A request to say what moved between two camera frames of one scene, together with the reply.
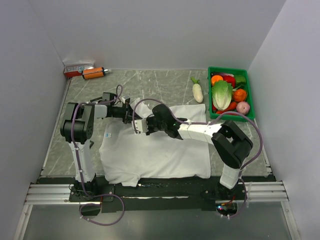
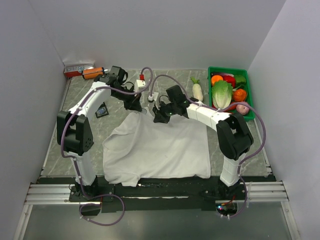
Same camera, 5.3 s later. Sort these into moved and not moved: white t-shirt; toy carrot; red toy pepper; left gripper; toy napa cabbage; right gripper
Moved: right gripper; left gripper
Not moved: toy napa cabbage; white t-shirt; toy carrot; red toy pepper
